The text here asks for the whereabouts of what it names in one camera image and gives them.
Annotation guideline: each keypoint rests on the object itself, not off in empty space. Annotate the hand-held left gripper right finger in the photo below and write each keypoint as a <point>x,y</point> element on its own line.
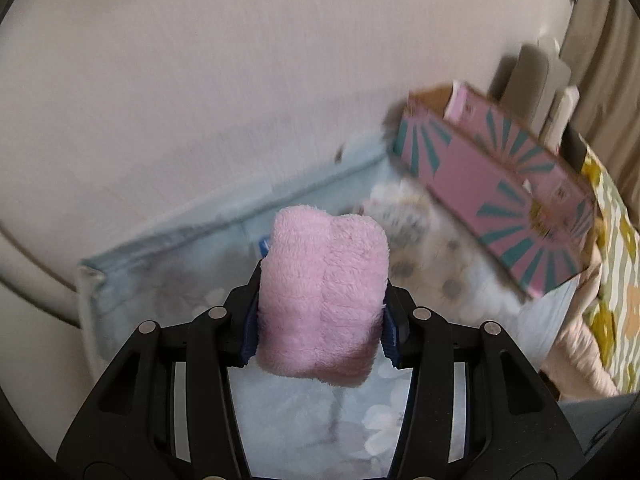
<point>392,340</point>

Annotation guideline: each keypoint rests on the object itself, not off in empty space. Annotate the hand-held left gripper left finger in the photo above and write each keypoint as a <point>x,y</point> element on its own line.
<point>200,360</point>

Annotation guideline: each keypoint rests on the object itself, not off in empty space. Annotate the pink fluffy towel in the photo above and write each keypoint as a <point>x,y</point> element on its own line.
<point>320,295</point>

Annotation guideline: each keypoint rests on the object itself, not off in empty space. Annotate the pink striped cardboard box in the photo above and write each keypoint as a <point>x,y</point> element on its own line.
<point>490,175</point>

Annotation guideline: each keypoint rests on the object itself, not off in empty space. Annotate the blue floral cloth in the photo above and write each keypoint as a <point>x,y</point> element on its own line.
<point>160,270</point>

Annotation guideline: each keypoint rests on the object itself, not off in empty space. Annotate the blue and red floss packet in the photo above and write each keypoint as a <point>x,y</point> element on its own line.
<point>262,247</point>

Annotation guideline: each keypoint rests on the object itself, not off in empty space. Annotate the pink cloth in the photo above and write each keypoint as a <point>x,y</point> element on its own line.
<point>580,350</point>

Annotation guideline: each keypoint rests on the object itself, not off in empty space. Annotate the white cabinet door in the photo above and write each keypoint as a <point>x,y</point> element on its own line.
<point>30,280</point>

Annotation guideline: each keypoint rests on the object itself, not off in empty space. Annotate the grey blue cloth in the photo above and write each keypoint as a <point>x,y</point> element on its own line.
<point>600,430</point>

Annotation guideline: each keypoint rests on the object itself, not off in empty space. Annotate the yellow floral blanket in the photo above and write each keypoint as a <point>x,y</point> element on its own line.
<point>617,240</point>

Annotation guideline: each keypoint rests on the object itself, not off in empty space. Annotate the beige curtain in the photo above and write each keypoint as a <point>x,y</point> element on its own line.
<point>607,70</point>

